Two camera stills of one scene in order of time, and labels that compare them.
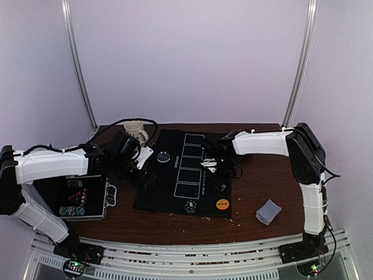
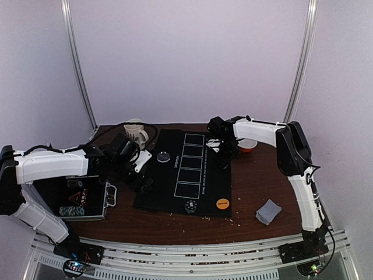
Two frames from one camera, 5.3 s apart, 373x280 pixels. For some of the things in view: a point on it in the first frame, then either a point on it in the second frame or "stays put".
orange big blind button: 222,204 stays put
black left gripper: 137,182 stays put
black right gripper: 221,177 to 225,153
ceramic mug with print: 136,129 stays put
